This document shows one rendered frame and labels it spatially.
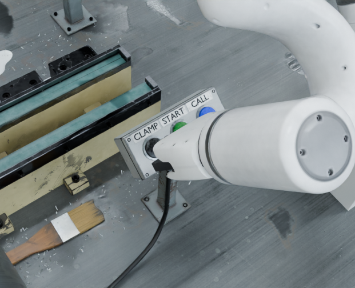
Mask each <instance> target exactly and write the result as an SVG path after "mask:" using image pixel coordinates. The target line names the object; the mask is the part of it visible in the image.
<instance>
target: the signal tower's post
mask: <svg viewBox="0 0 355 288"><path fill-rule="evenodd" d="M63 7H64V9H62V10H59V11H57V12H54V13H52V14H51V15H50V16H51V17H52V18H53V19H54V20H55V21H56V23H57V24H58V25H59V26H60V27H61V28H62V30H63V31H64V32H65V33H66V34H67V35H70V34H72V33H75V32H77V31H79V30H81V29H83V28H85V27H88V26H90V25H92V24H94V23H96V22H97V21H96V19H95V18H94V17H93V16H92V15H91V14H90V13H89V12H88V11H87V10H86V9H85V8H84V7H83V5H82V0H63Z"/></svg>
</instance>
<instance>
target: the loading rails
mask: <svg viewBox="0 0 355 288"><path fill-rule="evenodd" d="M161 91H162V90H161V88H160V87H158V85H157V84H156V83H155V81H154V80H153V79H152V78H151V77H150V76H149V75H148V76H147V77H145V82H144V83H142V84H140V85H138V86H136V87H134V88H131V55H130V54H129V53H128V52H127V51H126V50H125V49H124V48H123V47H122V46H121V45H120V44H118V45H116V46H114V47H112V48H110V49H108V50H106V51H104V52H102V53H100V54H98V55H96V56H94V57H92V58H90V59H87V60H85V61H83V62H81V63H79V64H77V65H75V66H73V67H71V68H69V69H67V70H65V71H63V72H61V73H59V74H57V75H55V76H53V77H51V78H49V79H47V80H45V81H43V82H41V83H39V84H37V85H35V86H33V87H31V88H29V89H27V90H25V91H23V92H21V93H19V94H17V95H15V96H13V97H11V98H9V99H7V100H5V101H3V102H1V103H0V239H1V238H2V237H4V236H6V235H8V234H9V233H11V232H12V231H14V230H15V228H14V225H13V224H12V222H11V220H10V219H9V218H8V216H9V215H10V214H12V213H14V212H16V211H17V210H19V209H21V208H23V207H25V206H26V205H28V204H30V203H32V202H33V201H35V200H36V199H38V198H40V197H42V196H43V195H45V194H47V193H49V192H50V191H52V190H54V189H56V188H57V187H59V186H60V185H63V184H64V185H65V186H66V188H67V189H68V191H69V192H70V193H71V195H74V194H76V193H78V192H80V191H81V190H83V189H85V188H87V187H88V186H90V183H89V180H88V178H87V177H86V176H85V175H84V173H83V172H85V171H86V170H88V169H90V168H92V167H93V166H95V165H97V164H99V163H100V162H102V161H104V160H106V159H107V158H109V157H111V156H112V155H114V154H116V153H117V152H119V149H118V147H117V145H116V144H115V142H114V138H116V137H117V136H119V135H121V134H123V133H124V132H126V131H128V130H130V129H132V128H133V127H135V126H137V125H139V124H140V123H142V122H144V121H146V120H147V119H149V118H151V117H153V116H155V115H156V114H158V113H160V110H161Z"/></svg>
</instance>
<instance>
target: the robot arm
mask: <svg viewBox="0 0 355 288"><path fill-rule="evenodd" d="M197 3H198V6H199V8H200V11H201V13H202V14H203V16H204V17H205V18H206V19H207V20H208V21H209V22H211V23H213V24H215V25H218V26H222V27H229V28H235V29H244V30H251V31H256V32H259V33H263V34H266V35H268V36H270V37H272V38H274V39H276V40H278V41H279V42H281V43H282V44H283V45H284V46H285V47H286V48H287V49H288V50H289V51H290V52H291V53H292V54H293V55H294V56H295V58H296V59H297V60H298V63H299V64H300V66H301V68H302V70H303V72H304V75H305V78H306V81H307V83H308V86H309V91H310V97H306V98H302V99H296V100H292V101H284V102H276V103H267V104H263V105H255V106H247V107H238V108H233V109H226V110H222V111H217V112H211V113H207V114H205V115H202V116H201V117H199V118H197V119H195V120H193V121H192V122H190V123H188V124H187V125H185V126H183V127H182V128H180V129H178V130H177V131H175V132H173V133H171V134H170V135H166V136H165V137H164V138H162V139H160V140H158V142H157V143H156V144H155V145H154V147H153V151H154V154H155V156H156V157H157V158H158V159H157V160H155V161H154V162H152V163H151V164H152V166H153V168H154V170H155V172H157V171H164V170H171V171H170V172H168V173H167V177H168V178H170V179H174V180H179V181H192V180H200V179H208V178H214V179H215V180H217V181H218V182H221V183H224V184H228V185H237V186H247V187H258V188H264V189H274V190H285V191H295V192H301V193H311V194H322V193H327V192H330V191H332V190H334V189H336V188H338V187H339V186H340V185H341V184H342V183H343V182H344V181H345V180H346V179H347V177H348V176H349V174H350V173H351V171H352V169H353V167H354V164H355V0H336V3H337V7H338V10H339V12H338V11H337V10H336V9H335V8H334V7H333V6H332V5H331V4H329V3H328V2H327V1H326V0H197Z"/></svg>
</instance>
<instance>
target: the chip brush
mask: <svg viewBox="0 0 355 288"><path fill-rule="evenodd" d="M104 220H105V219H104V216H103V213H102V211H100V210H99V209H98V208H96V206H95V205H94V202H93V199H92V200H90V201H88V202H86V203H84V204H83V205H80V206H78V207H76V208H75V209H73V210H71V211H69V212H68V213H65V214H63V215H61V216H59V217H58V218H56V219H54V220H52V221H51V222H50V223H48V224H47V225H45V226H44V227H43V228H41V229H40V231H38V232H37V233H36V234H34V235H33V236H32V237H31V238H30V239H29V240H28V241H26V242H25V243H23V244H21V245H20V246H18V247H16V248H14V249H12V250H10V251H9V252H7V253H6V255H7V256H8V258H9V260H10V261H11V263H12V264H13V265H14V264H16V263H18V262H19V261H21V260H23V259H25V258H27V257H28V256H30V255H32V254H35V253H38V252H41V251H44V250H48V249H51V248H54V247H57V246H59V245H61V244H65V243H66V242H68V241H70V240H72V239H74V238H75V237H77V236H79V235H80V234H82V233H84V232H85V231H87V230H88V229H91V228H92V227H94V226H95V225H97V224H99V223H101V222H102V221H104Z"/></svg>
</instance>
